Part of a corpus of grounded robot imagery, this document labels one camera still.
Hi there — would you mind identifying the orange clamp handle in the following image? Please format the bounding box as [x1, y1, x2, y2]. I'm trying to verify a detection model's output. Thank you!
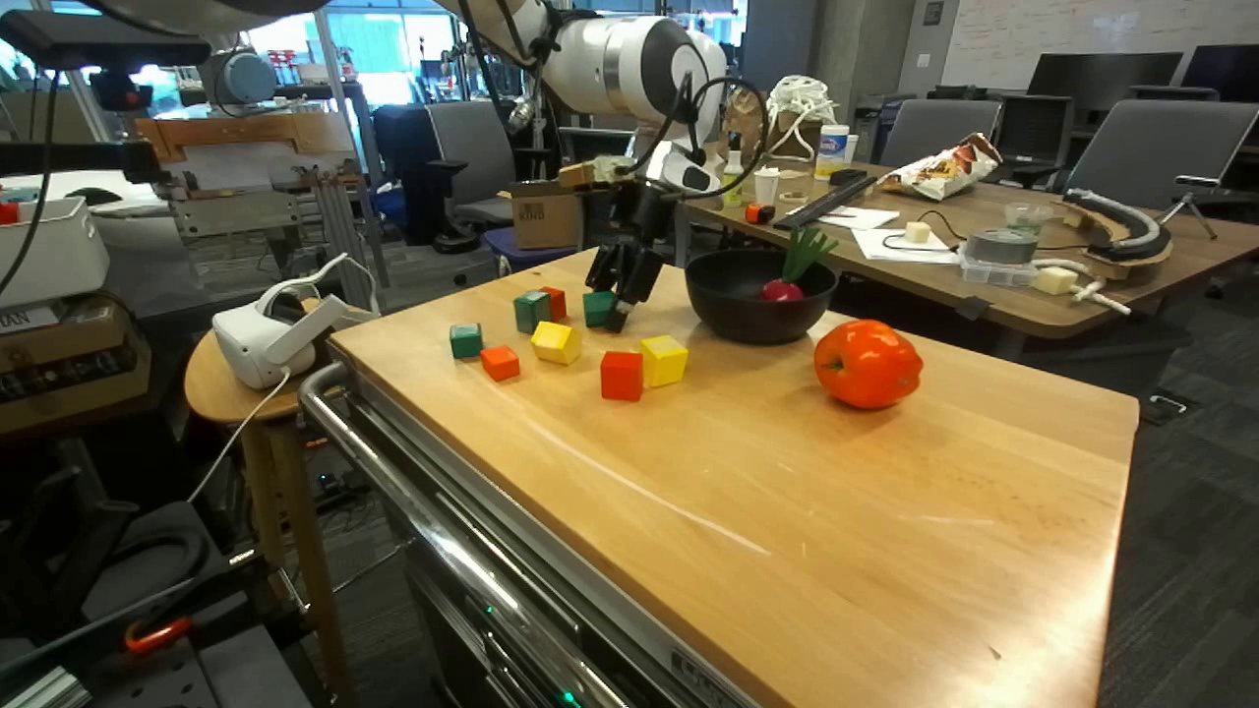
[120, 614, 197, 661]

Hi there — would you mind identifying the white bottle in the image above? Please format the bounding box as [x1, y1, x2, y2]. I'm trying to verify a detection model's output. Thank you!
[815, 119, 858, 185]

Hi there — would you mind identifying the orange wooden cube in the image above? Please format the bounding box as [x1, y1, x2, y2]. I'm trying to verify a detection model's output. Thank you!
[478, 344, 522, 385]

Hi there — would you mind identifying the long black bar device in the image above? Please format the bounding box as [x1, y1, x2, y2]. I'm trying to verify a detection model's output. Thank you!
[767, 169, 883, 235]

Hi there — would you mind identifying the yellow green bottle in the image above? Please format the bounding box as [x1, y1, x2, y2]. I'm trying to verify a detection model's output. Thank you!
[716, 147, 753, 218]

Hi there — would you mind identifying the white power adapter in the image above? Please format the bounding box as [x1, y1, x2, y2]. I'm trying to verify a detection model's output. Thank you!
[1032, 260, 1133, 321]

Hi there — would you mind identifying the green arched wooden block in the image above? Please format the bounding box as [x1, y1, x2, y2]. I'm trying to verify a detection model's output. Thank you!
[579, 287, 623, 333]

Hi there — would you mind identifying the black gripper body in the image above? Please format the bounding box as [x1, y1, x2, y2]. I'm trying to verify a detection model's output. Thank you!
[585, 181, 672, 260]

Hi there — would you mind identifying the grey metal tool cart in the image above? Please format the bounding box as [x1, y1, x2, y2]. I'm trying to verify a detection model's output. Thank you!
[294, 359, 792, 708]

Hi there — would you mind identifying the chrome cart handle rail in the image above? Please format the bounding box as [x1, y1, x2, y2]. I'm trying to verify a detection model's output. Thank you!
[294, 362, 635, 708]

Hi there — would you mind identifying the black overhead panel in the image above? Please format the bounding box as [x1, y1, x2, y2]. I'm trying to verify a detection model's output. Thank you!
[0, 7, 217, 72]

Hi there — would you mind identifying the round wooden stool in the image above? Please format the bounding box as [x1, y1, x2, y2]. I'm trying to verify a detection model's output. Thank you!
[183, 326, 346, 708]

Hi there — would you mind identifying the grey office chair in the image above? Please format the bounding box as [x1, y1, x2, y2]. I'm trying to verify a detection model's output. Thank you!
[421, 98, 521, 231]
[1064, 93, 1259, 222]
[876, 93, 1013, 172]

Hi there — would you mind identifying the white VR headset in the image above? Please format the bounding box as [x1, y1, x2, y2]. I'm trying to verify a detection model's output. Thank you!
[209, 250, 383, 392]

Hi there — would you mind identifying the cardboard box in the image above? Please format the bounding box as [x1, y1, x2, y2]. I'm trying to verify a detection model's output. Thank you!
[508, 177, 589, 257]

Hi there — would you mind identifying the white headset cable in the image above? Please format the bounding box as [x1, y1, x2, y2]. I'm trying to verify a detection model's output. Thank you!
[183, 370, 294, 511]

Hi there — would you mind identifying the clear plastic container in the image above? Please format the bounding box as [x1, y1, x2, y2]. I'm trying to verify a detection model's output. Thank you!
[962, 222, 1051, 292]

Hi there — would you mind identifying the white box device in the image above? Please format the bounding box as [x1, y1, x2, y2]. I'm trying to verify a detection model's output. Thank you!
[0, 191, 113, 315]

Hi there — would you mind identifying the red radish toy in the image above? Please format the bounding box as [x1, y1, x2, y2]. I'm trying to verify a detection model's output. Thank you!
[754, 223, 837, 315]

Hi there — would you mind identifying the chips bag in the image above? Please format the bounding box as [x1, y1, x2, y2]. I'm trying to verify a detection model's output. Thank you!
[876, 129, 1013, 205]

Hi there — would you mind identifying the yellow wooden cube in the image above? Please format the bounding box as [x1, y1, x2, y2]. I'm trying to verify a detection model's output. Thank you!
[527, 320, 585, 370]
[636, 333, 694, 392]

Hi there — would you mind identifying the black bowl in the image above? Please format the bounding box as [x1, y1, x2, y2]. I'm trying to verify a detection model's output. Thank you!
[680, 249, 844, 349]

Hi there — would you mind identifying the curved black white band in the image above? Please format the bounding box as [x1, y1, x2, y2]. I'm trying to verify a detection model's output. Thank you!
[1057, 185, 1175, 267]

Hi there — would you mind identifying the large white paper sheet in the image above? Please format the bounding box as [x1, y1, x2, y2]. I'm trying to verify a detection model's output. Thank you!
[845, 223, 968, 270]

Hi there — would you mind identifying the white cable bundle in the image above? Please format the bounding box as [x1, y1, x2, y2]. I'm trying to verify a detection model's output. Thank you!
[765, 72, 844, 161]

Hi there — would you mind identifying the small white paper sheet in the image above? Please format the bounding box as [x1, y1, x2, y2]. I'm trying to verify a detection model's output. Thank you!
[815, 202, 908, 231]

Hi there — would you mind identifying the orange apple toy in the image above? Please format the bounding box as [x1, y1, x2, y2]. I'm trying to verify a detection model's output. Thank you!
[812, 315, 927, 417]

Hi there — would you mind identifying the wooden office desk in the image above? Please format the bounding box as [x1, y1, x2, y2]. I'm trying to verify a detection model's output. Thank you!
[678, 136, 1259, 345]

